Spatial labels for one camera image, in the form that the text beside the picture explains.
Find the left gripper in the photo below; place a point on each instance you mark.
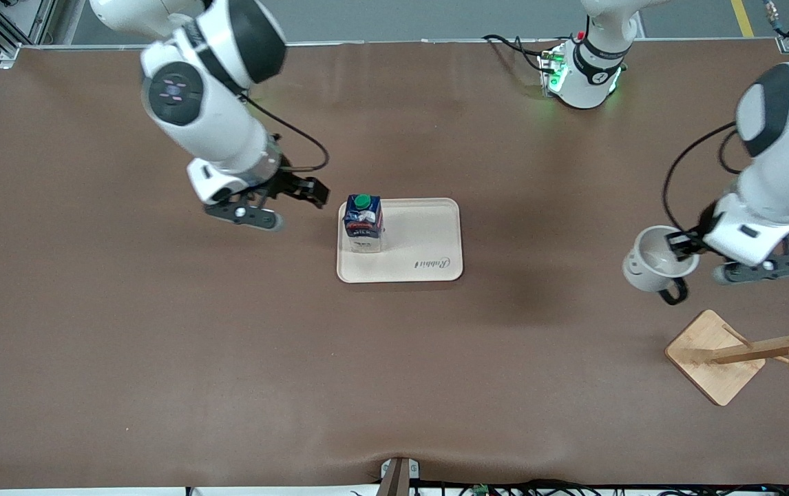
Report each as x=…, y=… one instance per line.
x=702, y=225

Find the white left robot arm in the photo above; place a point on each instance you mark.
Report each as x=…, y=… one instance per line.
x=780, y=138

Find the wooden cup rack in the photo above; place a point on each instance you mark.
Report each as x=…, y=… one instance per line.
x=711, y=358

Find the cream plastic tray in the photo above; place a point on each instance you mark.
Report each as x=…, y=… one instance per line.
x=415, y=238

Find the blue milk carton green cap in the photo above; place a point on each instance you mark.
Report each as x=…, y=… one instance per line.
x=363, y=224

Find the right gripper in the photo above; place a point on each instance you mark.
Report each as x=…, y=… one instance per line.
x=287, y=182

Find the metal table clamp bracket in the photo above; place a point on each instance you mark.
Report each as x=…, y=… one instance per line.
x=398, y=475

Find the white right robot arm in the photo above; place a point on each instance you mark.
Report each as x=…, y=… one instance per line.
x=208, y=103

